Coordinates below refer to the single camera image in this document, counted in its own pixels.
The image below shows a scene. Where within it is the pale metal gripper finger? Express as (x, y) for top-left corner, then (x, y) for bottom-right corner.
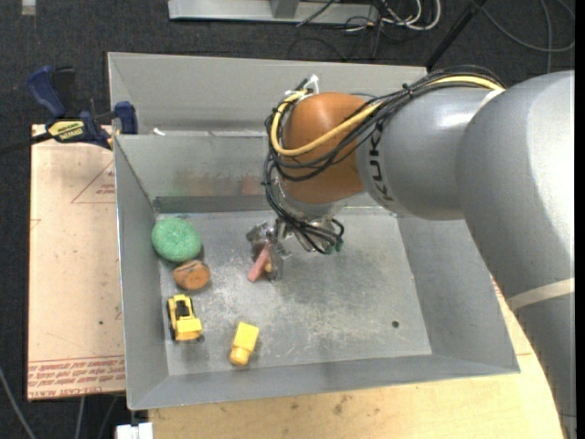
(269, 242), (294, 283)

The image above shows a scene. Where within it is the pink stick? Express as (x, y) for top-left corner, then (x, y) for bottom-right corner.
(247, 244), (272, 284)

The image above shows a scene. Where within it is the orange-brown round disc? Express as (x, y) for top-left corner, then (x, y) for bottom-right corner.
(172, 259), (212, 292)

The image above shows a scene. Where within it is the grey metal bin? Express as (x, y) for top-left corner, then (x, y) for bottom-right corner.
(107, 51), (522, 412)

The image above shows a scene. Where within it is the green round sponge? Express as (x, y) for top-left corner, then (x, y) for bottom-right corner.
(151, 219), (203, 264)

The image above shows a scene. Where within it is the yellow plastic peg block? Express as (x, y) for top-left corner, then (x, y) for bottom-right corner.
(228, 321), (261, 368)

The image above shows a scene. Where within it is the yellow toy truck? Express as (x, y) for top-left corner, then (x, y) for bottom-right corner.
(165, 293), (205, 343)

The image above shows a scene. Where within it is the brown cardboard board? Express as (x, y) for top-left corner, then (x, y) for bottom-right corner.
(27, 123), (127, 402)

